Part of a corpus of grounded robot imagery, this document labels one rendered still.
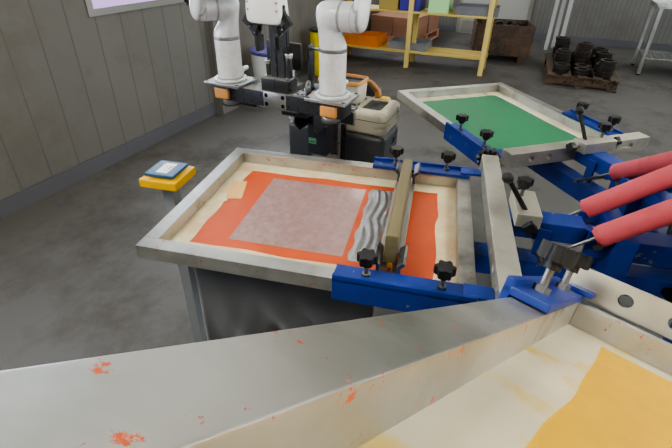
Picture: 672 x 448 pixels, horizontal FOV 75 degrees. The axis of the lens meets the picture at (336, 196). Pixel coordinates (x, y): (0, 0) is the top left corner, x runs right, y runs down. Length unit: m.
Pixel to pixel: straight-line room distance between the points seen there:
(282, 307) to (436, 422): 0.95
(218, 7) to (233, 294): 1.01
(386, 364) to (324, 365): 0.03
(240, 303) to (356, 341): 1.04
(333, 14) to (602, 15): 8.33
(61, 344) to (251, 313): 1.37
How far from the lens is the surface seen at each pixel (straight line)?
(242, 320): 1.28
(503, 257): 1.02
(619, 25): 9.66
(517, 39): 7.43
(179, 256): 1.10
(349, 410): 0.18
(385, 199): 1.31
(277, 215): 1.24
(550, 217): 1.21
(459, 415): 0.28
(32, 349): 2.51
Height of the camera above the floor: 1.63
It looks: 31 degrees down
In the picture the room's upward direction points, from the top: 1 degrees clockwise
